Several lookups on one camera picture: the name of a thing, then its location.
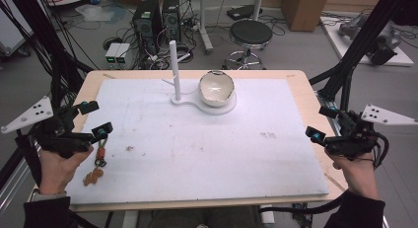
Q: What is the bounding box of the white ceramic bowl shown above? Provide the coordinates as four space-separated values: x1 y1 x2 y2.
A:
197 70 236 108

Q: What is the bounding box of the person's left hand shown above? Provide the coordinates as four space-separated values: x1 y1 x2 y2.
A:
38 146 95 195

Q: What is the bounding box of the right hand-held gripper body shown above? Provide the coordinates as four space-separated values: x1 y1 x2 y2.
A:
324 104 418 160

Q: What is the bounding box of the white power supply box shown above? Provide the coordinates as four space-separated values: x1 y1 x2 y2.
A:
104 42 121 69
114 42 132 67

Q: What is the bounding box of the black round stool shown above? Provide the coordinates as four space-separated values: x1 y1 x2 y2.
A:
224 19 274 71

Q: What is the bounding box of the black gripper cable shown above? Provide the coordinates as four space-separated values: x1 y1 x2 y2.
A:
371 131 390 171

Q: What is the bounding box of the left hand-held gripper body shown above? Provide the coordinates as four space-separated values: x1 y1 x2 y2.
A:
0 96 95 159

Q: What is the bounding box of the black computer tower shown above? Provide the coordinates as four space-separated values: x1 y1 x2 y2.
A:
132 0 164 55
161 0 182 42

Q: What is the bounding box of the white foam mat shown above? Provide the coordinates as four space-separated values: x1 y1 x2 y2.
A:
66 77 330 206

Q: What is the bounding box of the keychain with orange clip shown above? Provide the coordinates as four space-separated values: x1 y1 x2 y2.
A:
82 136 109 188

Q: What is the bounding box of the white stand with post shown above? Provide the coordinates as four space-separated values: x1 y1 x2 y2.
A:
161 39 238 116

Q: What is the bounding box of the grey robot device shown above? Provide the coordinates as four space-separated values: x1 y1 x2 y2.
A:
337 13 402 66

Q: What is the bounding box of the aluminium rail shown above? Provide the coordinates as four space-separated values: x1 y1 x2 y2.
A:
315 90 343 137

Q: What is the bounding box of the clear plastic sheet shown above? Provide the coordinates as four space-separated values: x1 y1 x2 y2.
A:
74 3 113 23

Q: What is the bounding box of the black flat device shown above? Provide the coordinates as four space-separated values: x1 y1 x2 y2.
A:
226 4 264 22

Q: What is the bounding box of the white table leg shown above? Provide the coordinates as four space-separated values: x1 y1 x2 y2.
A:
196 0 214 55

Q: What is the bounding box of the black metal stand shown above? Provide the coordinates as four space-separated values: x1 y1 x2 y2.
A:
309 0 418 112
0 0 100 111

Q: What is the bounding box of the person's right hand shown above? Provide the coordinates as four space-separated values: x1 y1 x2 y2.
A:
323 148 380 200

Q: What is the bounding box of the white floor board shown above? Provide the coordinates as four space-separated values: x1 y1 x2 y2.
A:
319 15 415 67

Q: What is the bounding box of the brown cardboard box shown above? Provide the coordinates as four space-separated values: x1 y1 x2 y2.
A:
280 0 332 33

